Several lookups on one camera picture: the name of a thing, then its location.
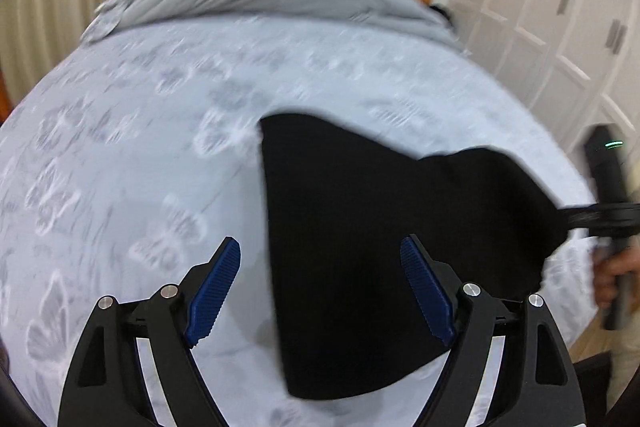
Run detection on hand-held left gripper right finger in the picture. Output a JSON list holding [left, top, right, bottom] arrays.
[[400, 234, 587, 427]]

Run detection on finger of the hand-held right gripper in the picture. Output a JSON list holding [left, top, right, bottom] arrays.
[[561, 203, 601, 239]]

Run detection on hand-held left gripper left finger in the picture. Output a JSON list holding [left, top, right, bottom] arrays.
[[57, 236, 242, 427]]

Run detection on black pants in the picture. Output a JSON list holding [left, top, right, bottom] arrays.
[[259, 111, 571, 403]]

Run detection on person's right hand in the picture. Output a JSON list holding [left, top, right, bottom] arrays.
[[592, 243, 640, 314]]

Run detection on person's beige clothing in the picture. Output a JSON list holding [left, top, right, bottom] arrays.
[[612, 322, 640, 413]]

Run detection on butterfly print bed sheet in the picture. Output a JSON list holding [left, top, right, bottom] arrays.
[[0, 14, 601, 427]]

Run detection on white wardrobe doors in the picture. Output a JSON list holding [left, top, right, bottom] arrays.
[[432, 0, 640, 188]]

